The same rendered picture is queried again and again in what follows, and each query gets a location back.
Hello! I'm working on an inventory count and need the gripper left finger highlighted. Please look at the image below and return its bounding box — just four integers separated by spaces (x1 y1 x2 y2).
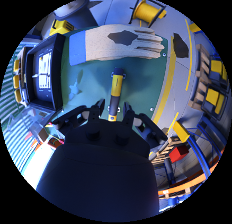
52 98 106 131

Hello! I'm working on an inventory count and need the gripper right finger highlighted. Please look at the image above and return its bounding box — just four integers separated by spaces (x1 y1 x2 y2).
122 101 168 147

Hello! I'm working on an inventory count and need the clear generator lid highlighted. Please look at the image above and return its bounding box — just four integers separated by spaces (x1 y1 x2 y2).
7 105 64 143

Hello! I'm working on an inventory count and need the white socket panel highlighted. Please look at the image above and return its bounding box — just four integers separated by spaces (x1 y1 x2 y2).
38 74 52 90

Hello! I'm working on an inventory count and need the yellow and dark tester pen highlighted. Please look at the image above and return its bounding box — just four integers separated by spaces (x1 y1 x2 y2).
107 67 126 122

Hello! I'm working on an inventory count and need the white breaker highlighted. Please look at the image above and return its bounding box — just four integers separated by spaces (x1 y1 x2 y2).
38 52 52 74

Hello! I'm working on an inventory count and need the wooden pallet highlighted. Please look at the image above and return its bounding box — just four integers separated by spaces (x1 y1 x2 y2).
150 136 189 165
188 44 213 111

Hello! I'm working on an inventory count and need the small brown cardboard box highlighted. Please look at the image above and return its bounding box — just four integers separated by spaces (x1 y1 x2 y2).
38 128 49 142

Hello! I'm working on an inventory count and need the green bench mat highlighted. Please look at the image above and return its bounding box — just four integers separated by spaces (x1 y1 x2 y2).
59 25 169 131

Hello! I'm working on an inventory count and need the yellow bin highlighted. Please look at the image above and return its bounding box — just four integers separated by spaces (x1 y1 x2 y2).
13 74 21 89
13 59 21 72
14 89 22 103

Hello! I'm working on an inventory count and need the blue and orange shelf rack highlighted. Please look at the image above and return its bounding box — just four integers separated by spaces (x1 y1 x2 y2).
157 107 228 206

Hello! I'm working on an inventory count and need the beige work glove blue cuff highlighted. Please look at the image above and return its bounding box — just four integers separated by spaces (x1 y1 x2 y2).
68 24 166 66

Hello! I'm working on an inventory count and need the yellow vented box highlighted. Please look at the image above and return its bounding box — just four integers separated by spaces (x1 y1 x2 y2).
49 19 74 36

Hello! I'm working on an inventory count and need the red box with wires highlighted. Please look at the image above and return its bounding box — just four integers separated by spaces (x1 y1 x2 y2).
47 136 65 150

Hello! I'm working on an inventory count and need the yellow generator in dark frame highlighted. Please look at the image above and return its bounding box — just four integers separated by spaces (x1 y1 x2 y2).
209 54 228 83
201 83 229 118

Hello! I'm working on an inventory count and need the yellow cable reel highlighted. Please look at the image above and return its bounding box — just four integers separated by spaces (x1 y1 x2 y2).
129 0 167 29

